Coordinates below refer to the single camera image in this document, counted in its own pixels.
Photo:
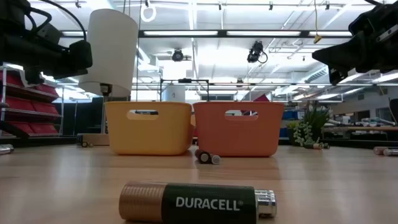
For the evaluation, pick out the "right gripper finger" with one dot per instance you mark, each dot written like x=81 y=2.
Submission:
x=337 y=54

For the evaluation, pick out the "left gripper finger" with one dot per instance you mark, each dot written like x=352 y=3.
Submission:
x=81 y=57

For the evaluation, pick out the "silver black battery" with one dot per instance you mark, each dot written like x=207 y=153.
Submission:
x=5 y=150
x=215 y=160
x=391 y=152

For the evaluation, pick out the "yellow plastic bin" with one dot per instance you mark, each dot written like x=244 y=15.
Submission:
x=149 y=137

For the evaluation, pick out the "orange plastic bin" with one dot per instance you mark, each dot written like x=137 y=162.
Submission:
x=239 y=140

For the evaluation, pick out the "red bin shelf rack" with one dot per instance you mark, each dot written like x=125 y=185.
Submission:
x=18 y=104

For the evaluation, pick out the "spiky green potted plant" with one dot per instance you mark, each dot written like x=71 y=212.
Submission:
x=315 y=119

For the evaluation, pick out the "wooden workbench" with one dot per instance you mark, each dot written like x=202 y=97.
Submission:
x=367 y=128

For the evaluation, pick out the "blue storage bin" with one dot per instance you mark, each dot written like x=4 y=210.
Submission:
x=290 y=115

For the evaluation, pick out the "trailing pale green succulent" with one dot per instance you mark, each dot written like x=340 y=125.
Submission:
x=303 y=133

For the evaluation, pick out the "red triangular object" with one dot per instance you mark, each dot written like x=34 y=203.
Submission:
x=262 y=99

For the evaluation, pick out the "white cylindrical tank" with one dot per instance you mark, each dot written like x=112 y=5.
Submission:
x=174 y=93

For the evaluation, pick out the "long ceiling light fixture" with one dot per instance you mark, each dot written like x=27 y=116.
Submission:
x=222 y=33

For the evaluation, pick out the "copper black Duracell battery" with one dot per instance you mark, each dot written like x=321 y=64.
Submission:
x=202 y=202

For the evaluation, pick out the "black ceiling camera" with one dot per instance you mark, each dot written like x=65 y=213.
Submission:
x=255 y=51
x=178 y=56

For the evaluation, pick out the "black metal frame stand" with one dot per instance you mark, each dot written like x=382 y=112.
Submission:
x=185 y=80

